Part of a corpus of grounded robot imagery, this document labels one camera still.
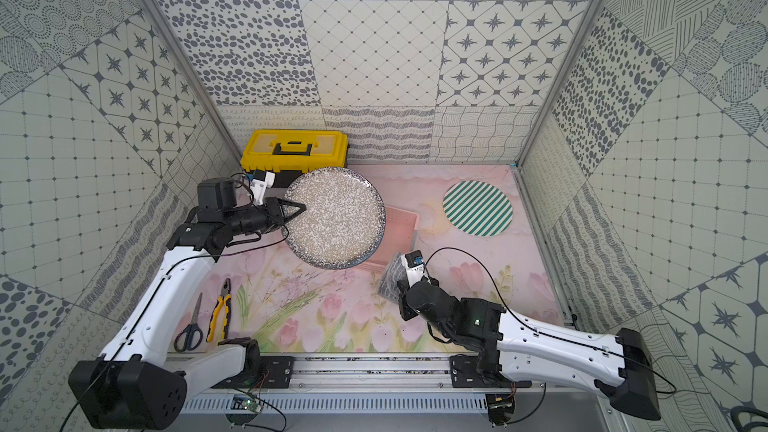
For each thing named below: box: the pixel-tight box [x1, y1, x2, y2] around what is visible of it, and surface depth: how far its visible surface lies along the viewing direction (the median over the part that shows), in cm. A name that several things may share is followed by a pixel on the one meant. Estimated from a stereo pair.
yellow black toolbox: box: [240, 130, 350, 188], surface depth 103 cm
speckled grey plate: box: [283, 167, 387, 270], surface depth 76 cm
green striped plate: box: [443, 180, 513, 237], surface depth 109 cm
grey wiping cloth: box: [378, 252, 408, 302], surface depth 74 cm
